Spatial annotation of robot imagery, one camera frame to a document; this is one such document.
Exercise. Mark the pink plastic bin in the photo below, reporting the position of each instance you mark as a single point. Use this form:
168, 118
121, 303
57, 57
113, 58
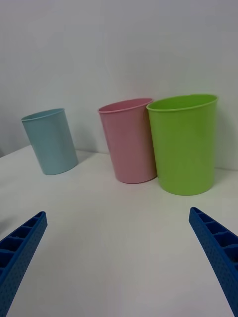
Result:
129, 146

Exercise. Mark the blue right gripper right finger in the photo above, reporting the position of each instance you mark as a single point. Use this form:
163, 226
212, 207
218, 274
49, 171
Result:
218, 250

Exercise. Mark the pale blue plastic bin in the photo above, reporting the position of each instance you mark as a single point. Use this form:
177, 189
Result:
50, 143

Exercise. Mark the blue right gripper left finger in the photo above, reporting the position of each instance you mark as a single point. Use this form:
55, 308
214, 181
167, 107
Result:
17, 257

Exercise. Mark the green plastic bin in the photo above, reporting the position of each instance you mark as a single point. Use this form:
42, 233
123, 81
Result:
184, 148

